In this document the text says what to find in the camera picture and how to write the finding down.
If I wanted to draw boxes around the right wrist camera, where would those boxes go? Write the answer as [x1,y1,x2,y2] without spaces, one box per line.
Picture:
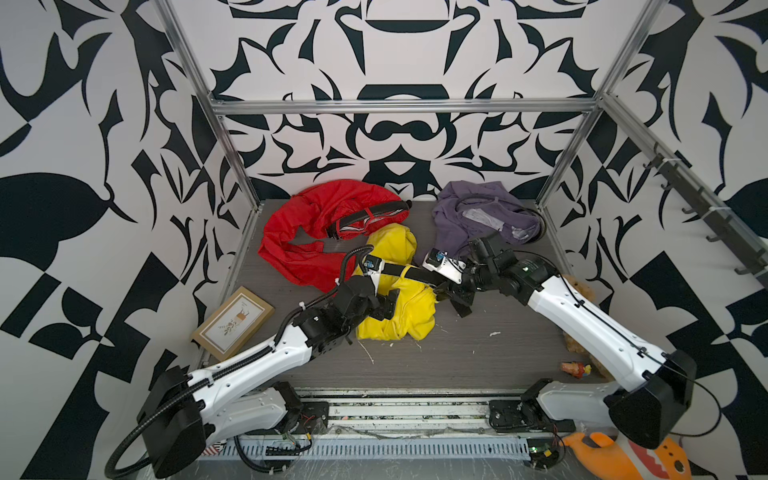
[422,248,467,285]

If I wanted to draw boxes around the red trousers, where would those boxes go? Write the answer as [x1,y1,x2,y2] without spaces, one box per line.
[258,179,404,293]

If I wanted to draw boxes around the orange monster plush toy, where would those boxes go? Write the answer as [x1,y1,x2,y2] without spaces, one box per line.
[564,432,692,480]

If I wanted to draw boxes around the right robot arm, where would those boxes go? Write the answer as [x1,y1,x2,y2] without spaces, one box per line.
[432,233,697,449]

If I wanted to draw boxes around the white cable duct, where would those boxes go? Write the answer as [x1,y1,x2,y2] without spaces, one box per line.
[206,436,532,461]

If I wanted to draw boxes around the black belt in red trousers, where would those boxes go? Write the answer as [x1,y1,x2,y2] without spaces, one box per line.
[326,200,412,240]

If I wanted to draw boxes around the brown teddy bear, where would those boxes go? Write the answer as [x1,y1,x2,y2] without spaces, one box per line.
[563,275,614,381]

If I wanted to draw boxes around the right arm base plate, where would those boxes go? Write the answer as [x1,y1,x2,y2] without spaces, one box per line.
[488,400,553,433]

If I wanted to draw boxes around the small red figurine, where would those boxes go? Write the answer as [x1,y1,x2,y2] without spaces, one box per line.
[560,362,592,379]

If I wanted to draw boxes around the black coat hook rail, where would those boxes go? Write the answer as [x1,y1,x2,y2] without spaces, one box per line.
[644,141,767,290]

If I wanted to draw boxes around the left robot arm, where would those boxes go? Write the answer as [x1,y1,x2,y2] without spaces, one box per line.
[104,276,400,479]

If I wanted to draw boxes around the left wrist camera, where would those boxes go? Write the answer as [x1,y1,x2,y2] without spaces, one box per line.
[359,255,386,293]

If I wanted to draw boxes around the framed picture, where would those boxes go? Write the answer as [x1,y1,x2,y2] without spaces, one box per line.
[191,287,274,361]

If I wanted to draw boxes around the purple trousers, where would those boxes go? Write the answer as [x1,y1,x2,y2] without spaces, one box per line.
[413,180,546,265]

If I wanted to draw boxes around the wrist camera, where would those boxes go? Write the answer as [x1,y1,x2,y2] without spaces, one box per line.
[422,248,467,285]
[359,255,386,293]

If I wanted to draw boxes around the yellow trousers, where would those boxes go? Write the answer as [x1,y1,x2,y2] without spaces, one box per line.
[350,223,438,342]

